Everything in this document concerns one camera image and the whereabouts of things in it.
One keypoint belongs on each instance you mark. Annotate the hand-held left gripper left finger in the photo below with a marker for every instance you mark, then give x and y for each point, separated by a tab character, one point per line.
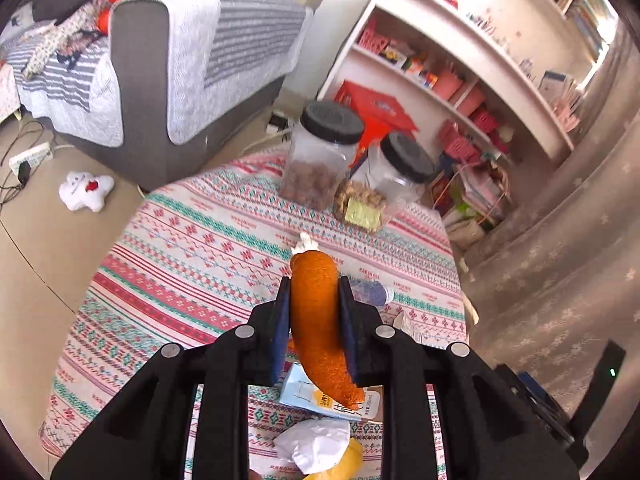
281	332

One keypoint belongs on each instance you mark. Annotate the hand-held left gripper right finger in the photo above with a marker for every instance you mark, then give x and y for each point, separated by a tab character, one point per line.
348	332

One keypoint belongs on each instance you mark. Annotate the orange plush carrot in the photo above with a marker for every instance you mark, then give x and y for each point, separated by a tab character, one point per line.
312	310

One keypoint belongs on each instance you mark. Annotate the small clear bottle blue label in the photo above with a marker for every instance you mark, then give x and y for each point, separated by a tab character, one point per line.
371	291

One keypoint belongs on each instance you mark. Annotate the white paper scrap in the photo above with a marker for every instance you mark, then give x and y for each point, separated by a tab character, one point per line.
407	322

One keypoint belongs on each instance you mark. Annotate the blue white drink carton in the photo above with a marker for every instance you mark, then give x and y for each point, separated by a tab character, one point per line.
300	394

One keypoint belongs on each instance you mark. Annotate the clear jar with green label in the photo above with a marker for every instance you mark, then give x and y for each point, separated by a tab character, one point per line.
395	182

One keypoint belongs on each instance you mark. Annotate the clear jar with brown nuts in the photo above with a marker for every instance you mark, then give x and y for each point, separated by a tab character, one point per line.
310	175

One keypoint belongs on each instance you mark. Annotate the pink plastic basket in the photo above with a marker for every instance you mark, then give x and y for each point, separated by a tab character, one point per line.
470	102
450	85
462	142

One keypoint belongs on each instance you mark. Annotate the white plush toy red mark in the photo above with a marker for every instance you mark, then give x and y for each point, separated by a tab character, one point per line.
82	192

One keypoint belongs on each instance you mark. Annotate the grey sofa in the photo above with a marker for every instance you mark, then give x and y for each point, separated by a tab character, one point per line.
140	85

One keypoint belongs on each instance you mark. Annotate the quilted striped armrest cover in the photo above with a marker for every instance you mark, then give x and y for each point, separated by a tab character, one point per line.
240	45

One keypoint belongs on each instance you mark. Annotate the black power adapter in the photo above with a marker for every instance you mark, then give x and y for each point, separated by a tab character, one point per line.
24	172

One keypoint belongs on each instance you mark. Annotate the white power strip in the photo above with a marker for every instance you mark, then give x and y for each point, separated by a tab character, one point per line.
30	156

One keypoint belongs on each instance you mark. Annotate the white bookshelf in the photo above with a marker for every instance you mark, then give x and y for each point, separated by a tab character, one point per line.
480	45

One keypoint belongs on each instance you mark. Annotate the quilted striped seat cover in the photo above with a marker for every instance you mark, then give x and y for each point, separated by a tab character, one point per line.
65	85

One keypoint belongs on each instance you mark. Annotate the floral cloth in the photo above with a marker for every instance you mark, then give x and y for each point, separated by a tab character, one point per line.
60	42

